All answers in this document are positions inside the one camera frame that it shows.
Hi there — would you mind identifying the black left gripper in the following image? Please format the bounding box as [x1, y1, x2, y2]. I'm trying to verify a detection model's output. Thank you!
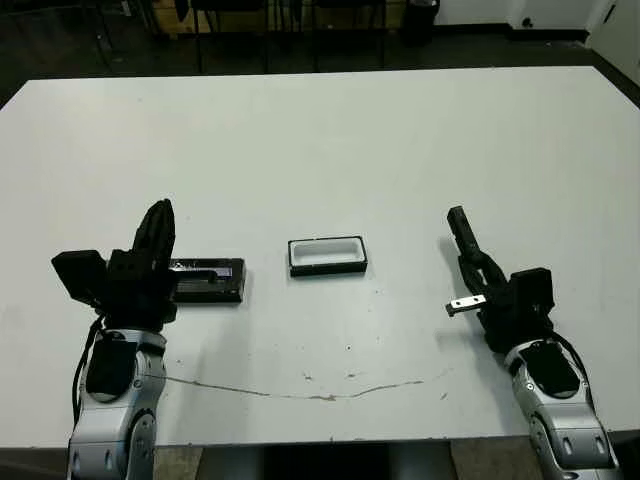
[97, 198, 221, 331]

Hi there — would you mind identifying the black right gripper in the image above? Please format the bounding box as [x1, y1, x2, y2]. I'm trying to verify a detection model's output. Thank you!
[444, 248, 557, 356]

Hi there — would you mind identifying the black box lid with label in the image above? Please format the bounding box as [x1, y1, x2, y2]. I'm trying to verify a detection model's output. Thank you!
[169, 256, 249, 305]

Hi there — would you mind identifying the black box base white inlay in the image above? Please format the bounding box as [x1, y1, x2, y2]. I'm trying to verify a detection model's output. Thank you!
[287, 232, 370, 280]

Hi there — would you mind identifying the grey black robot lower body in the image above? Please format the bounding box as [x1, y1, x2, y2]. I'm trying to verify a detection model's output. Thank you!
[199, 442, 451, 480]

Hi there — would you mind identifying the dark waste bin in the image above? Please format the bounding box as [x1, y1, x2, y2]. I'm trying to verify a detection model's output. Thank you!
[402, 0, 441, 46]

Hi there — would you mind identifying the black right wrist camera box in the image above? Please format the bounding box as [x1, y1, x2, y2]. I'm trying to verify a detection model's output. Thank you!
[508, 267, 556, 321]

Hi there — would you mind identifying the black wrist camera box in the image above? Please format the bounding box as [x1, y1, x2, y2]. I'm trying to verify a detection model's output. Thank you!
[50, 249, 109, 306]
[508, 267, 556, 321]

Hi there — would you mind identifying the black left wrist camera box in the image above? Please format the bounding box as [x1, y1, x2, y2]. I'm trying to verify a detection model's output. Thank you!
[50, 249, 109, 306]

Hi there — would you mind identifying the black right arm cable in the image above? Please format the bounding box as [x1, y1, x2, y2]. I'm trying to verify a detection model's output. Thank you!
[554, 332, 599, 406]

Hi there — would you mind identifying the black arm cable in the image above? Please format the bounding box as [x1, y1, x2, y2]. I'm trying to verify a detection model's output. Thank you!
[71, 312, 104, 421]
[554, 332, 599, 406]

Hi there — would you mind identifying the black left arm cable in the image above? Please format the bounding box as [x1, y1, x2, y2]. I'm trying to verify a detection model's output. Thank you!
[71, 312, 104, 421]

